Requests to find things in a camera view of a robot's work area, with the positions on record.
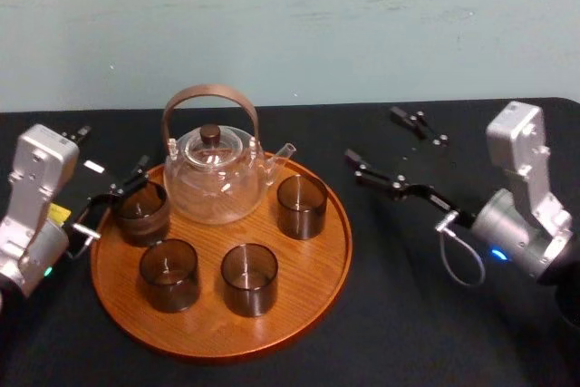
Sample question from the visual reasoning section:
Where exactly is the glass teapot lid brown knob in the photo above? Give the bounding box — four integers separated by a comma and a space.
184, 123, 242, 162

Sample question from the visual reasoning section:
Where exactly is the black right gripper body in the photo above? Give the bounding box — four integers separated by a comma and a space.
401, 145, 493, 227

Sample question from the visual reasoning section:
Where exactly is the glass teapot with brown handle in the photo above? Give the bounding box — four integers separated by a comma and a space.
161, 82, 298, 226

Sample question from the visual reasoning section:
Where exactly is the smoked glass cup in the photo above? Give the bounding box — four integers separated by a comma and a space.
275, 173, 329, 241
219, 243, 279, 318
138, 238, 201, 314
114, 179, 171, 247

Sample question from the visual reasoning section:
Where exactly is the black tablecloth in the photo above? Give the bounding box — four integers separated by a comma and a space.
0, 96, 580, 387

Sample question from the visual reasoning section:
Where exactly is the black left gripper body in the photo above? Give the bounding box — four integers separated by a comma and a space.
48, 143, 121, 230

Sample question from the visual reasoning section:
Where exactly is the right gripper's grey cable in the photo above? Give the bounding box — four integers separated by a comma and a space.
434, 212, 488, 288

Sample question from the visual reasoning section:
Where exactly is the left gripper's black cable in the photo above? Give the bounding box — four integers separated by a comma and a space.
66, 194, 120, 260

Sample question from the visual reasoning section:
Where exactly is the round wooden tray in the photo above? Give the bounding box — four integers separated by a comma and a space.
89, 150, 353, 353

